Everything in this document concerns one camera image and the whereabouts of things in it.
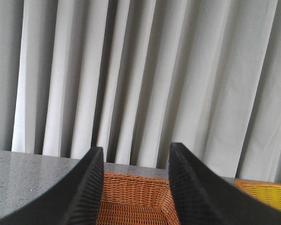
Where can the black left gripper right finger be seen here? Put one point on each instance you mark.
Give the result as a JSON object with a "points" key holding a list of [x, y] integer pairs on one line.
{"points": [[201, 197]]}

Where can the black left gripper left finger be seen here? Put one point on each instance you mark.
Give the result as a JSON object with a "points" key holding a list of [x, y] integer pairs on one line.
{"points": [[74, 200]]}

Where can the grey pleated curtain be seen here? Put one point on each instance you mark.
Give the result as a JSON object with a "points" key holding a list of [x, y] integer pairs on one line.
{"points": [[132, 76]]}

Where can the yellow woven basket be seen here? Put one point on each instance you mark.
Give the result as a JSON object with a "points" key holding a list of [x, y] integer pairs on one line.
{"points": [[268, 193]]}

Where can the brown wicker basket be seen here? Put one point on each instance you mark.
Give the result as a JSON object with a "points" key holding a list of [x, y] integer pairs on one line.
{"points": [[136, 200]]}

